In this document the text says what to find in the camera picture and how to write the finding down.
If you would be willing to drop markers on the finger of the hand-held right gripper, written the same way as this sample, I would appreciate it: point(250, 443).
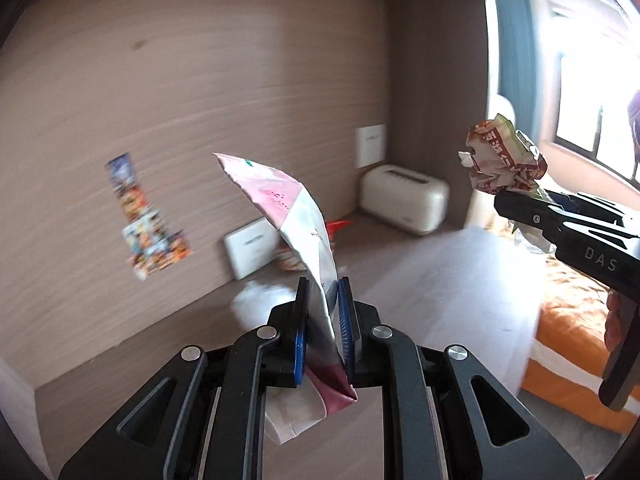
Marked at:
point(595, 210)
point(530, 215)

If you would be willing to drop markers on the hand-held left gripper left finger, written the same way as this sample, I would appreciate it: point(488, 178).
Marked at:
point(300, 342)

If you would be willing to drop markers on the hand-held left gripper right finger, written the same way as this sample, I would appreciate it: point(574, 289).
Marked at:
point(346, 330)

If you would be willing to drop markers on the red white wrapper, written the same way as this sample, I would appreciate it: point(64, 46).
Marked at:
point(502, 162)

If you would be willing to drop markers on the white pink snack packet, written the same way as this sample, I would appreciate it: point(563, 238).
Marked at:
point(305, 240)

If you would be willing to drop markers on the person's right hand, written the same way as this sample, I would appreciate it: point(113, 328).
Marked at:
point(613, 320)

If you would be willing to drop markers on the white plastic bag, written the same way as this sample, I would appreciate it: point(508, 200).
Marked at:
point(260, 305)

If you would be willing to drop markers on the orange blanket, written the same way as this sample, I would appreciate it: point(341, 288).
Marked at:
point(570, 320)

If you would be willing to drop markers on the red snack bag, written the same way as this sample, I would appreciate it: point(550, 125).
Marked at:
point(334, 232)

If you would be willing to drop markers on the window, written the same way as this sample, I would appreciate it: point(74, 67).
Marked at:
point(595, 105)

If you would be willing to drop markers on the white padded headboard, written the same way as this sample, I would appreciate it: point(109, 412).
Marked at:
point(502, 110)

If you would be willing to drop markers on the white toaster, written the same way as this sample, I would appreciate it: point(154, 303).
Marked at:
point(405, 197)

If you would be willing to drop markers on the blue curtain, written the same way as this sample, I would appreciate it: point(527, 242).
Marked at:
point(510, 30)

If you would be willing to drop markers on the wooden desk shelf unit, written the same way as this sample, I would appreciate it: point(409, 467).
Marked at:
point(200, 85)

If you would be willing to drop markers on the white wall socket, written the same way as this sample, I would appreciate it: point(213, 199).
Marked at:
point(250, 247)
point(371, 146)

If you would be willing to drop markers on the colourful wall stickers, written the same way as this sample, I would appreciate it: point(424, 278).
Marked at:
point(145, 220)

